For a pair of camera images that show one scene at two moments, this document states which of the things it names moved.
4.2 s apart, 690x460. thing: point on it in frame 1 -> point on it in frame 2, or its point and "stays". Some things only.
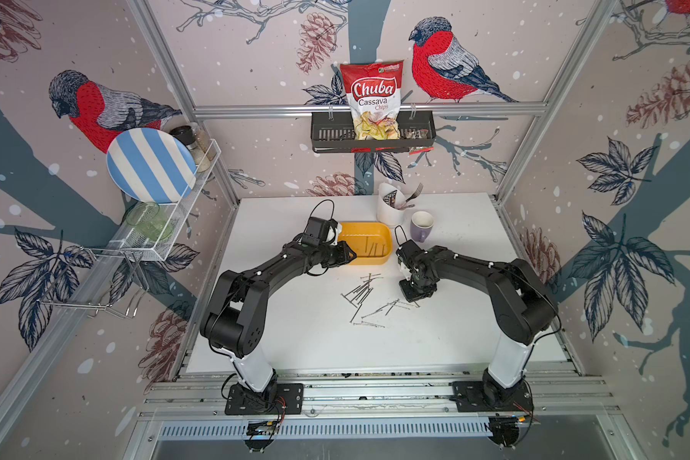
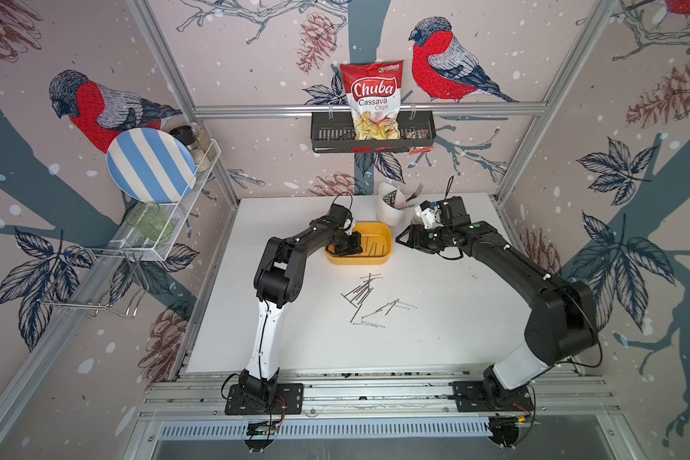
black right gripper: x=411 y=298 -> x=410 y=242
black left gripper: x=345 y=256 -> x=356 y=247
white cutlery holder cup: x=391 y=206 stays
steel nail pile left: x=356 y=295 stays
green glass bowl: x=149 y=222 stays
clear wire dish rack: x=112 y=274 stays
